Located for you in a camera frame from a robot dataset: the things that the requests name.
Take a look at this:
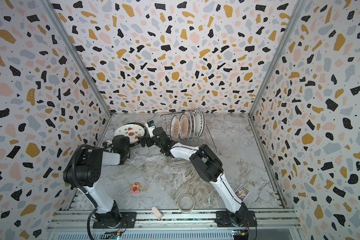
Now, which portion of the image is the black rimmed cream plate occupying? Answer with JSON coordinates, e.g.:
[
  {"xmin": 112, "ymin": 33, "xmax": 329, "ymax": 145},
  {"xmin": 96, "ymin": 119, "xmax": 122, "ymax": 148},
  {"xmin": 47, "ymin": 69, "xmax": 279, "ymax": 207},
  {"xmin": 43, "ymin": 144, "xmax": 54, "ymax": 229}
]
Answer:
[{"xmin": 129, "ymin": 140, "xmax": 141, "ymax": 148}]

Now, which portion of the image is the watermelon pattern plate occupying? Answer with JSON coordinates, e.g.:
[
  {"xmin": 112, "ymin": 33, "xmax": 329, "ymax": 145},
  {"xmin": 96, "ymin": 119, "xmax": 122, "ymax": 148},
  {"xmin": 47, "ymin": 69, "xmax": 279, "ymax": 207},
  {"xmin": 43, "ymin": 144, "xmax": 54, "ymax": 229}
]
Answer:
[{"xmin": 114, "ymin": 123, "xmax": 146, "ymax": 144}]

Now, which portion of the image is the white striped plate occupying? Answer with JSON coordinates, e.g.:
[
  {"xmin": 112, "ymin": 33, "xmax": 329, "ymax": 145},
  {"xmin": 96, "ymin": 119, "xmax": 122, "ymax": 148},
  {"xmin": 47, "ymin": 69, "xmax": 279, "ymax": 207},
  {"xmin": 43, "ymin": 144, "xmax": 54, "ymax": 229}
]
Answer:
[{"xmin": 193, "ymin": 109, "xmax": 206, "ymax": 138}]

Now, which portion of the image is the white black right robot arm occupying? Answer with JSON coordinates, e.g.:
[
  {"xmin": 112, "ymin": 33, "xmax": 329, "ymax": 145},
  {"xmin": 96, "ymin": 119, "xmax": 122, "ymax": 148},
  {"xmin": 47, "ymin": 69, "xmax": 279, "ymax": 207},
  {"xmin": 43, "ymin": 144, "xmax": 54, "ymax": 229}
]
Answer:
[{"xmin": 138, "ymin": 127, "xmax": 258, "ymax": 228}]

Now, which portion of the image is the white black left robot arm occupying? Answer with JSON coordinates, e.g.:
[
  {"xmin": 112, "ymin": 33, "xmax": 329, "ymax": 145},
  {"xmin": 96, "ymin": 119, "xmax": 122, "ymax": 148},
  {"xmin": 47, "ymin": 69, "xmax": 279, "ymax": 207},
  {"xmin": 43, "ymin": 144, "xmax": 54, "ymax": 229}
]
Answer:
[{"xmin": 63, "ymin": 135, "xmax": 130, "ymax": 228}]

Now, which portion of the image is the orange sunburst plate front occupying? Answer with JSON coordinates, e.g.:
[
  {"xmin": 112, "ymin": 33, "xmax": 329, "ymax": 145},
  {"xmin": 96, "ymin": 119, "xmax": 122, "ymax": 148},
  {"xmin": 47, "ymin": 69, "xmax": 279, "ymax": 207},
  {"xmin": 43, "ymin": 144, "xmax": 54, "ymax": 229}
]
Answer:
[{"xmin": 170, "ymin": 115, "xmax": 180, "ymax": 141}]

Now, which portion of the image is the orange sunburst plate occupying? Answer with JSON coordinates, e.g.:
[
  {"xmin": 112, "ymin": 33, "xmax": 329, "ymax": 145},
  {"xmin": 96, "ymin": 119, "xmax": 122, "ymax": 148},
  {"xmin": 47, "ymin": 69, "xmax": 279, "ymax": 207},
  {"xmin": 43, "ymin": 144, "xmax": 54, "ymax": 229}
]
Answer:
[
  {"xmin": 179, "ymin": 114, "xmax": 190, "ymax": 140},
  {"xmin": 170, "ymin": 115, "xmax": 180, "ymax": 141}
]

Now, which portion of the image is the pink toy figure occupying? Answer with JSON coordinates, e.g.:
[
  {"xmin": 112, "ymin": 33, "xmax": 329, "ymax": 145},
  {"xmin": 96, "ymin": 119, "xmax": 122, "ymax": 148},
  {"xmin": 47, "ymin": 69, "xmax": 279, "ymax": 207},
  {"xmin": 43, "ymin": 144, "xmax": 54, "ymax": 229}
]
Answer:
[{"xmin": 130, "ymin": 182, "xmax": 142, "ymax": 194}]

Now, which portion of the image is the pink eraser block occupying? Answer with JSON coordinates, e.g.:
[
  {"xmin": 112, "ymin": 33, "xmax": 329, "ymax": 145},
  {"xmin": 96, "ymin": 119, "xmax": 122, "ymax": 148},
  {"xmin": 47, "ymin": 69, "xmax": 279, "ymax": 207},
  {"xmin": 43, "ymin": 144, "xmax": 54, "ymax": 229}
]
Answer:
[{"xmin": 152, "ymin": 207, "xmax": 164, "ymax": 221}]

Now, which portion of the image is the colourful card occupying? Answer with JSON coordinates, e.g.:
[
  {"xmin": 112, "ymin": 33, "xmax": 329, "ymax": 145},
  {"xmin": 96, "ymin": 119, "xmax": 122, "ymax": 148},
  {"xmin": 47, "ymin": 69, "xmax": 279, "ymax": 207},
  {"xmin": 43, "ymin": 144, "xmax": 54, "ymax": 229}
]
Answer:
[{"xmin": 235, "ymin": 184, "xmax": 250, "ymax": 202}]

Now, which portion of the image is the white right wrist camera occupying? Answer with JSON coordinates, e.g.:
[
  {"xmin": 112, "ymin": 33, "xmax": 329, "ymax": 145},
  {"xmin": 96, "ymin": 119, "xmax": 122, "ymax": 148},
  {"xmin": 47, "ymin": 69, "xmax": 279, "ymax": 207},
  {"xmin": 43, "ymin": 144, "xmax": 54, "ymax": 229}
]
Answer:
[{"xmin": 145, "ymin": 120, "xmax": 156, "ymax": 138}]

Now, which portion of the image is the stainless wire dish rack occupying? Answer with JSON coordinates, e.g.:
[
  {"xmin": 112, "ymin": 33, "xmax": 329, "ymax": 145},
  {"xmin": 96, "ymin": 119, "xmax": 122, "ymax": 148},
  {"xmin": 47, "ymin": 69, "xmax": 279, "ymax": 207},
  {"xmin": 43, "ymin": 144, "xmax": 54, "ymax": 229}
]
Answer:
[{"xmin": 160, "ymin": 112, "xmax": 218, "ymax": 168}]

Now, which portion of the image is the clear tape ring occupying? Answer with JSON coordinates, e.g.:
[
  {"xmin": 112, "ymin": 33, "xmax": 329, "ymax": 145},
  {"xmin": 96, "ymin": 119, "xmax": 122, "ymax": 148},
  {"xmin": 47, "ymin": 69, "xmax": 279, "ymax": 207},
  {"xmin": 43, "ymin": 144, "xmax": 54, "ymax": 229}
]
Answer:
[{"xmin": 176, "ymin": 193, "xmax": 196, "ymax": 214}]

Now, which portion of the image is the aluminium corner post left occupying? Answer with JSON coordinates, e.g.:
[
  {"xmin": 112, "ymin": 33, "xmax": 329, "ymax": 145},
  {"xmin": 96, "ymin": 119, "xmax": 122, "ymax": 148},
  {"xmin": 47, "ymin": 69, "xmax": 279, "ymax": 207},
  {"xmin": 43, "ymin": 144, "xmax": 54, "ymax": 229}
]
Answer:
[{"xmin": 40, "ymin": 1, "xmax": 112, "ymax": 118}]

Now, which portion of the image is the aluminium corner post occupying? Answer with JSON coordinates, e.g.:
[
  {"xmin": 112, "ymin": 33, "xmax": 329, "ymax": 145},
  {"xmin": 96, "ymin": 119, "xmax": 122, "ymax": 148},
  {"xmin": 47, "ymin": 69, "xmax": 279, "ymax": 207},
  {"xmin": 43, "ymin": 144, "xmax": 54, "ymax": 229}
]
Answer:
[
  {"xmin": 248, "ymin": 0, "xmax": 307, "ymax": 119},
  {"xmin": 40, "ymin": 1, "xmax": 112, "ymax": 118}
]

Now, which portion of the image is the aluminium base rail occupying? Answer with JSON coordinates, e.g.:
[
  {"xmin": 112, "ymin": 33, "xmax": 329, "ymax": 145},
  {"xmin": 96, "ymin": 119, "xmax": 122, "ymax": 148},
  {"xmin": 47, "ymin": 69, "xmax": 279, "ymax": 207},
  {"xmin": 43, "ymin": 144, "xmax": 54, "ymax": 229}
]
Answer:
[{"xmin": 45, "ymin": 209, "xmax": 305, "ymax": 240}]

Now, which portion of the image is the aluminium corner post right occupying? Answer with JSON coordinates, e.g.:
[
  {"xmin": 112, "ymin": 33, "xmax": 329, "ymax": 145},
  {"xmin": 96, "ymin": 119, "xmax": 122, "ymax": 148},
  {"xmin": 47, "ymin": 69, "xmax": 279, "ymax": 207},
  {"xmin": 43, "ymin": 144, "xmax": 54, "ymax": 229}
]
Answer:
[{"xmin": 248, "ymin": 0, "xmax": 307, "ymax": 119}]

